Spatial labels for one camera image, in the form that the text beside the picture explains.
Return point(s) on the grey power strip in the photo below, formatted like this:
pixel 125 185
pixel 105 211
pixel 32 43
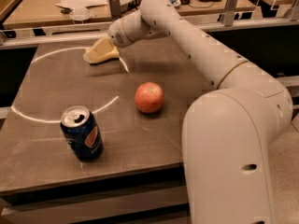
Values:
pixel 129 4

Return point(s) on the blue Pepsi can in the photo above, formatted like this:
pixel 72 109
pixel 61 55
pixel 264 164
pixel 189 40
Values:
pixel 81 132

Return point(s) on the upper wooden drawer front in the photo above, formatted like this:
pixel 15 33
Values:
pixel 95 206

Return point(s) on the yellow sponge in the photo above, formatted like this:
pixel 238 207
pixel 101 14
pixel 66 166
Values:
pixel 102 54

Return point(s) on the grey metal post left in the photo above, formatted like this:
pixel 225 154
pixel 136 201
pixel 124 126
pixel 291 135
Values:
pixel 115 9

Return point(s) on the clear round lid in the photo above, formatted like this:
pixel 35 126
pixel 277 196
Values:
pixel 80 14

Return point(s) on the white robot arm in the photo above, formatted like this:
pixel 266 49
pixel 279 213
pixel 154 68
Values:
pixel 226 133

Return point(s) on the grey metal post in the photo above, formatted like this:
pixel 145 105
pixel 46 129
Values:
pixel 115 9
pixel 229 12

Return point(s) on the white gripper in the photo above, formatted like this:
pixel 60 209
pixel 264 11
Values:
pixel 116 33

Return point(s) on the white papers on desk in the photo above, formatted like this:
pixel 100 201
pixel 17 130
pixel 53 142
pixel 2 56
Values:
pixel 81 3

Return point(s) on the grey metal post right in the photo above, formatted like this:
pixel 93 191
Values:
pixel 229 12

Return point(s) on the red apple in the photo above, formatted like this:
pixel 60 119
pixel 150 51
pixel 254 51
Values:
pixel 149 97

